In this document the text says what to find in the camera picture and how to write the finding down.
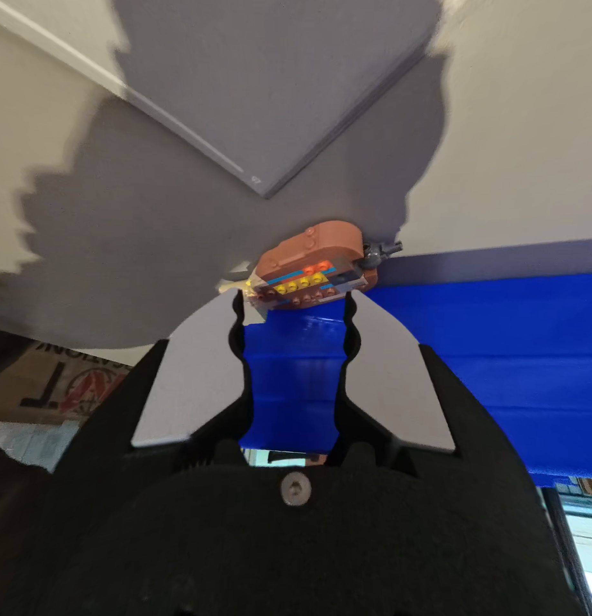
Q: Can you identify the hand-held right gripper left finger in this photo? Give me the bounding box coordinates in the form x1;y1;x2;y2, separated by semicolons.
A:
131;289;254;448

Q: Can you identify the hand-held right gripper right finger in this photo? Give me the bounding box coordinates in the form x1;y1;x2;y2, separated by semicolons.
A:
334;290;457;453

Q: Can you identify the blue plastic bin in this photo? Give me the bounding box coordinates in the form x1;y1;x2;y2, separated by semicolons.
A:
240;277;592;488

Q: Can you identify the brown toy brick ship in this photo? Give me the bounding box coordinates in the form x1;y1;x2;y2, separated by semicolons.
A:
219;220;404;325

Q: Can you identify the printed cardboard box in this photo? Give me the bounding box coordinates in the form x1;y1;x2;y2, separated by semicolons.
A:
0;339;134;425

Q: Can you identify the grey instruction booklet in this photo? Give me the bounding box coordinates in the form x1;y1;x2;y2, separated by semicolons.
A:
0;0;443;199

